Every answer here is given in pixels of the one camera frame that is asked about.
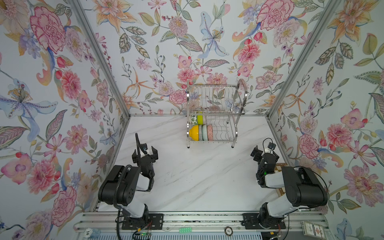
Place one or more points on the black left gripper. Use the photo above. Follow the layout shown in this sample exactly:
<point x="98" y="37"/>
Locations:
<point x="154" y="157"/>

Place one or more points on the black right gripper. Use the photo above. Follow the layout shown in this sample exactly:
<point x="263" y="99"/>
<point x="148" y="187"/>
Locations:
<point x="259" y="154"/>

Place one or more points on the yellow plastic bowl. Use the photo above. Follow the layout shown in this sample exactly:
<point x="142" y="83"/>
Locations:
<point x="194" y="133"/>

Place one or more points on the black white patterned bowl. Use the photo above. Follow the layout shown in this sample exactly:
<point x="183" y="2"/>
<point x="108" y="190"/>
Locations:
<point x="210" y="133"/>

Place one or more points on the pale green celadon bowl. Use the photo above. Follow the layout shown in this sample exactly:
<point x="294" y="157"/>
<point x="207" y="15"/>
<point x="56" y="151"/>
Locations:
<point x="204" y="133"/>

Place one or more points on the silver wire dish rack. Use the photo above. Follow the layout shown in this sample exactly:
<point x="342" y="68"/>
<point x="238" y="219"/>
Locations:
<point x="222" y="104"/>

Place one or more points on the lime green plastic bowl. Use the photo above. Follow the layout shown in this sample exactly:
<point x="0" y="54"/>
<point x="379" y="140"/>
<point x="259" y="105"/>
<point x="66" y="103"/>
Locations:
<point x="200" y="119"/>

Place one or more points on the dark blue floral bowl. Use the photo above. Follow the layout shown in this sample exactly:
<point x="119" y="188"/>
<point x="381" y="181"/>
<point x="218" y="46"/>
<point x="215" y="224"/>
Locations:
<point x="200" y="133"/>

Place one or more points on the green leaf pattern bowl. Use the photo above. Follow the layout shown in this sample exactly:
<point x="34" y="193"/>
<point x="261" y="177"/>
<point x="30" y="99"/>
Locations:
<point x="193" y="120"/>

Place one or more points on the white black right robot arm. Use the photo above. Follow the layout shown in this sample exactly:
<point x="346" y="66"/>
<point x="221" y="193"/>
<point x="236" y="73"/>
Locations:
<point x="303" y="190"/>

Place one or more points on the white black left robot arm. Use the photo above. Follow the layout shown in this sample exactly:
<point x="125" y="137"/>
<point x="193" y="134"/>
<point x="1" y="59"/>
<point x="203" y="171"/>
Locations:
<point x="122" y="182"/>

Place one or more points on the wooden checkerboard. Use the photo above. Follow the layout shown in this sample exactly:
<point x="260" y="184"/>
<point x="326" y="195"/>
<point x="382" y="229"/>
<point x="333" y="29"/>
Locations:
<point x="278" y="170"/>

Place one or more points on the green connector block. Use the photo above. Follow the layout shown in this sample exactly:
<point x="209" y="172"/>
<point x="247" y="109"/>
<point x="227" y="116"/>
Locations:
<point x="185" y="230"/>

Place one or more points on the printed label card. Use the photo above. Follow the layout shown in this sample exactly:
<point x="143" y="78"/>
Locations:
<point x="313" y="230"/>

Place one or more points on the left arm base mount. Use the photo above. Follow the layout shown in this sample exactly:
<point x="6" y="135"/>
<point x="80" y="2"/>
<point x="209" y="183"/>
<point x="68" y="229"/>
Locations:
<point x="151" y="221"/>

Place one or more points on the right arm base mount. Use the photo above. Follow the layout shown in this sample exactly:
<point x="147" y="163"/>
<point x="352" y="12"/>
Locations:
<point x="253" y="221"/>

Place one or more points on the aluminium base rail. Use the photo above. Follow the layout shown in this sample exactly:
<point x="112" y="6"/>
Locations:
<point x="199" y="221"/>

